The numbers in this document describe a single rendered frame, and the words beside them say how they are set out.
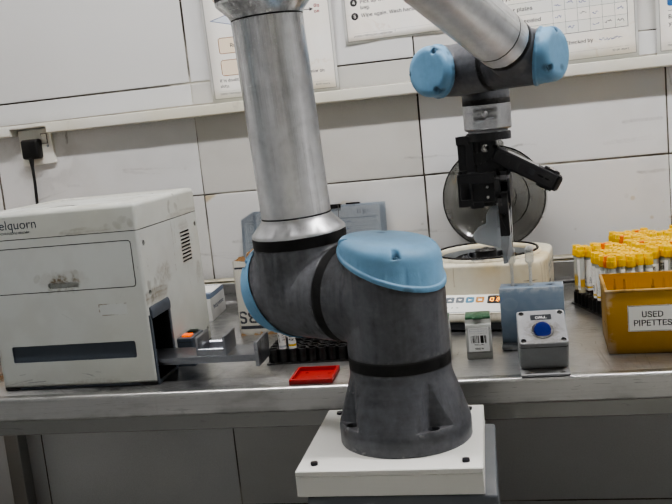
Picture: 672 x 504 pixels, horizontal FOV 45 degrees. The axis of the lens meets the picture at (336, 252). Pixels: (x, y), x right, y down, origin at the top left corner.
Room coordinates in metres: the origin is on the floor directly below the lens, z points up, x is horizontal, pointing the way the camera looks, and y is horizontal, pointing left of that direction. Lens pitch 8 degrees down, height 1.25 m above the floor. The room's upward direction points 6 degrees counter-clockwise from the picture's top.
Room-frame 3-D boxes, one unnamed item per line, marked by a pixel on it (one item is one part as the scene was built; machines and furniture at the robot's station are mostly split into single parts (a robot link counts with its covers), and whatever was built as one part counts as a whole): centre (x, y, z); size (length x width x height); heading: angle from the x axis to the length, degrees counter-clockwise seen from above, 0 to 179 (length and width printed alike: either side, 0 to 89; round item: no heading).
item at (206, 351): (1.32, 0.23, 0.92); 0.21 x 0.07 x 0.05; 79
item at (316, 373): (1.24, 0.05, 0.88); 0.07 x 0.07 x 0.01; 79
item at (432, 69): (1.23, -0.20, 1.32); 0.11 x 0.11 x 0.08; 47
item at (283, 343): (1.37, 0.04, 0.93); 0.17 x 0.09 x 0.11; 80
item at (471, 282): (1.55, -0.29, 0.94); 0.30 x 0.24 x 0.12; 160
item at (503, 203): (1.29, -0.27, 1.11); 0.05 x 0.02 x 0.09; 164
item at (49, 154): (2.01, 0.69, 1.29); 0.09 x 0.01 x 0.09; 79
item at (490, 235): (1.30, -0.25, 1.06); 0.06 x 0.03 x 0.09; 74
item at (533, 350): (1.20, -0.29, 0.92); 0.13 x 0.07 x 0.08; 169
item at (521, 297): (1.30, -0.31, 0.92); 0.10 x 0.07 x 0.10; 74
